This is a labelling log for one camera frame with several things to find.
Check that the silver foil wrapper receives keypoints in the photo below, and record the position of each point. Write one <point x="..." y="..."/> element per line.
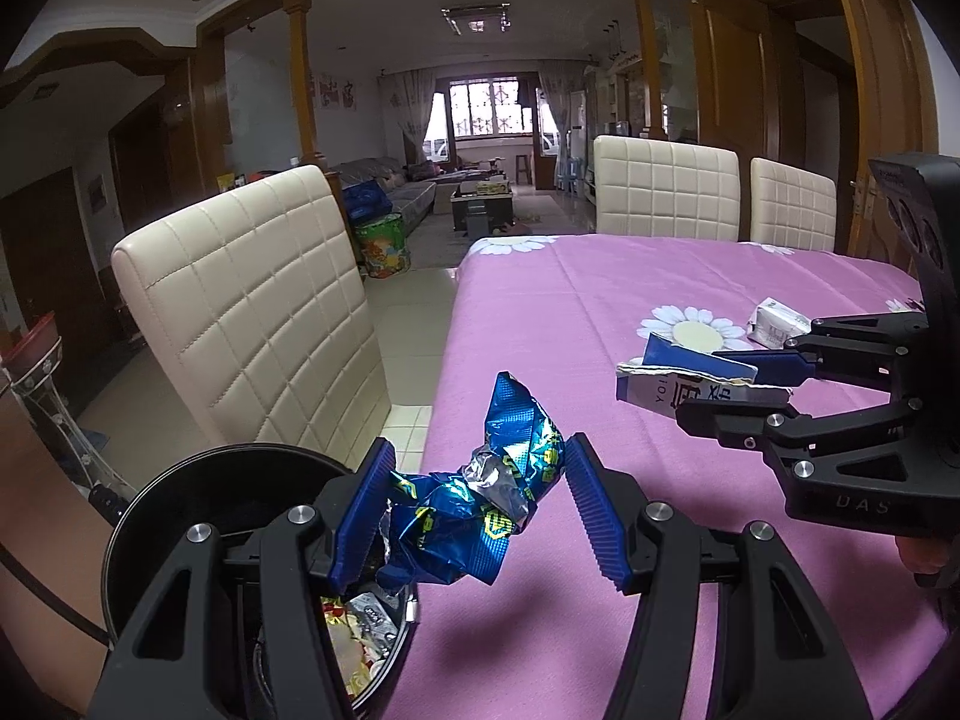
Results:
<point x="377" y="627"/>

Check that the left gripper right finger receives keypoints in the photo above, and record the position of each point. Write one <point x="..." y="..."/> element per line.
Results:
<point x="731" y="612"/>

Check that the red yellow snack wrapper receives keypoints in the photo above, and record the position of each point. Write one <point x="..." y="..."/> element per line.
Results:
<point x="353" y="659"/>

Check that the black trash bin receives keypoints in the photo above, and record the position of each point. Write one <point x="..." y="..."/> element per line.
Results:
<point x="225" y="576"/>

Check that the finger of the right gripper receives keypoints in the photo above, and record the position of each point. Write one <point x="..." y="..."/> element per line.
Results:
<point x="784" y="430"/>
<point x="864" y="351"/>

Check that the grey sofa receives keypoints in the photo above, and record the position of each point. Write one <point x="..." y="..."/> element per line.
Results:
<point x="412" y="200"/>

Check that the coffee table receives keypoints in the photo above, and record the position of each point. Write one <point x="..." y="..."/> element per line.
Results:
<point x="483" y="206"/>

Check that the cream chair left side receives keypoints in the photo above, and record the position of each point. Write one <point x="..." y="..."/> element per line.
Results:
<point x="253" y="306"/>

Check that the metal stool rack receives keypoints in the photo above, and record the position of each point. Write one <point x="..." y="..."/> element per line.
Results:
<point x="29" y="367"/>

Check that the cream chair far right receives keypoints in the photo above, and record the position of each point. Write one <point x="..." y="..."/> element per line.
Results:
<point x="791" y="208"/>

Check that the blue white torn box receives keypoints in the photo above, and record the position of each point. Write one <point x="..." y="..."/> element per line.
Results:
<point x="668" y="374"/>

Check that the cream chair far middle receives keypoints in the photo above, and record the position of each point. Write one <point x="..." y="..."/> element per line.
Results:
<point x="656" y="189"/>

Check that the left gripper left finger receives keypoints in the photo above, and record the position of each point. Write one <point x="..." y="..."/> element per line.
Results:
<point x="247" y="599"/>

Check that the colourful bag on floor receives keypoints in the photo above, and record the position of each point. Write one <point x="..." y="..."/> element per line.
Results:
<point x="384" y="247"/>

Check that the pink floral tablecloth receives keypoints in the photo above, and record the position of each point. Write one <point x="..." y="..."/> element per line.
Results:
<point x="546" y="638"/>

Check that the blue box by sofa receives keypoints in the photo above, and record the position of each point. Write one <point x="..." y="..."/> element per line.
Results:
<point x="366" y="201"/>

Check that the green white milk carton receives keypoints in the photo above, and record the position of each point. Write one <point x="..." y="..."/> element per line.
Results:
<point x="773" y="323"/>

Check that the cream chair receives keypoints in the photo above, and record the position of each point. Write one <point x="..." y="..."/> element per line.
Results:
<point x="791" y="208"/>
<point x="656" y="189"/>
<point x="253" y="306"/>

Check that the blue candy wrapper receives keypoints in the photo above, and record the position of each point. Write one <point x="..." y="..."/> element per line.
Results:
<point x="444" y="526"/>

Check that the wooden door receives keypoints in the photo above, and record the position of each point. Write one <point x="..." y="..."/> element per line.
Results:
<point x="896" y="107"/>

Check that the right hand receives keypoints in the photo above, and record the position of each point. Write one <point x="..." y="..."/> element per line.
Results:
<point x="932" y="561"/>

